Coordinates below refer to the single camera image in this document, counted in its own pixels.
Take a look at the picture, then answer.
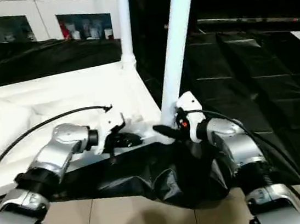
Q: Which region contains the white glass-door cabinet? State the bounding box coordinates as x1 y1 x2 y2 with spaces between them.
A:
0 0 125 55

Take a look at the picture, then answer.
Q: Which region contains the silver metal rail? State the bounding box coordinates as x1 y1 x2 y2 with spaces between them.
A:
165 6 300 39

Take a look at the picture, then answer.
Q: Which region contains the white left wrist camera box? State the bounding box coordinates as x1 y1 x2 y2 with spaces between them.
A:
88 110 130 156

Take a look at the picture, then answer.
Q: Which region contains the white plastic table top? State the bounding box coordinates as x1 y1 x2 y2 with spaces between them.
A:
0 55 179 200

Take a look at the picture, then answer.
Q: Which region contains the black work mat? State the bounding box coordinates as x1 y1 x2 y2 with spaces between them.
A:
0 3 300 224

